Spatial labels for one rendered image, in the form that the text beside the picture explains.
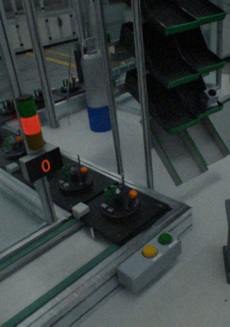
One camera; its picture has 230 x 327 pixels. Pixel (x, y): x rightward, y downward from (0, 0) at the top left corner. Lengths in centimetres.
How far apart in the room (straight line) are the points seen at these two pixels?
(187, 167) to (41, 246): 59
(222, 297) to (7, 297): 61
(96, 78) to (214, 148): 84
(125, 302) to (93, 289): 12
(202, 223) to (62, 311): 60
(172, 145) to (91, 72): 81
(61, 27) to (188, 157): 949
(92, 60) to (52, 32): 861
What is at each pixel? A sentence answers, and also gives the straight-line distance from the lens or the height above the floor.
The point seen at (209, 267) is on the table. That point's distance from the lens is 116.
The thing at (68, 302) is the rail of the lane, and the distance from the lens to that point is 98.
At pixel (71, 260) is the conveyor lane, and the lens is 114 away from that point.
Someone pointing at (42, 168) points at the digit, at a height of 120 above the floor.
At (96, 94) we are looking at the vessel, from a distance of 201.
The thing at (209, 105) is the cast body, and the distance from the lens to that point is 133.
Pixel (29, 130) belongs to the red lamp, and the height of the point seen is 132.
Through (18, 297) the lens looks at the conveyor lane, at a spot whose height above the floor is 92.
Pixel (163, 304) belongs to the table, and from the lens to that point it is 106.
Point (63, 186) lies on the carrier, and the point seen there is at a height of 99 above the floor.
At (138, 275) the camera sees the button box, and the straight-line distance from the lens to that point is 100.
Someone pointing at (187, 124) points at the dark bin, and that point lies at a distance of 122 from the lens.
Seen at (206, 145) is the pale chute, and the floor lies 104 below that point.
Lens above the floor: 169
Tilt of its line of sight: 29 degrees down
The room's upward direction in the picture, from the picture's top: 8 degrees counter-clockwise
